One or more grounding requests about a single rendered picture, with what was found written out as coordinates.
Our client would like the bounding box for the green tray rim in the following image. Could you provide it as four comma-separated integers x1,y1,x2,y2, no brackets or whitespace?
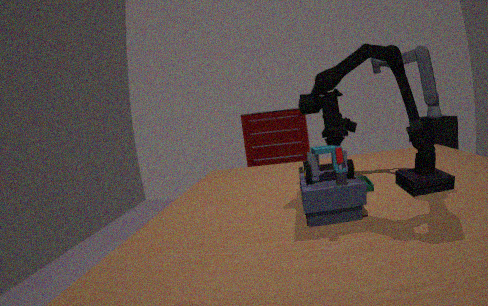
356,175,374,192

